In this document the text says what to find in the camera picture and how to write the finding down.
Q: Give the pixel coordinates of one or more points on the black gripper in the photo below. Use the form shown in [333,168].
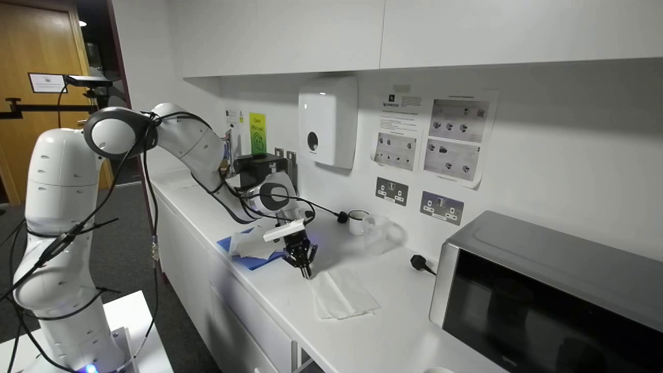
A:
[301,252]

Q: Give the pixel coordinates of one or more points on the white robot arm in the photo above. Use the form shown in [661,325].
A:
[53,278]

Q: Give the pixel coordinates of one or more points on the blue placemat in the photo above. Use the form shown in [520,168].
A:
[251,252]

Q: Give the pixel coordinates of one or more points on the clear glass cup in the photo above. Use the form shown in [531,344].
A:
[385,238]

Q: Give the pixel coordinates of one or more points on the black power plug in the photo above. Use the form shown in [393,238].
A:
[421,264]

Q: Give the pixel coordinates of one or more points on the white paper towel dispenser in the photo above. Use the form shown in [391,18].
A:
[329,115]

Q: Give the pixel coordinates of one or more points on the yellow green sign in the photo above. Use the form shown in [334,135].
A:
[258,134]

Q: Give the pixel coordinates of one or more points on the instruction poster sheet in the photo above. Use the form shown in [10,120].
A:
[441,135]

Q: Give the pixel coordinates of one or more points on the stainless steel microwave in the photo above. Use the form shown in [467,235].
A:
[540,302]

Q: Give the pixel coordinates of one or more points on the wooden door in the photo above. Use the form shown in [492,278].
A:
[37,39]

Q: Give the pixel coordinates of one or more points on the wall socket plate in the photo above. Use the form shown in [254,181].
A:
[443,209]
[393,192]

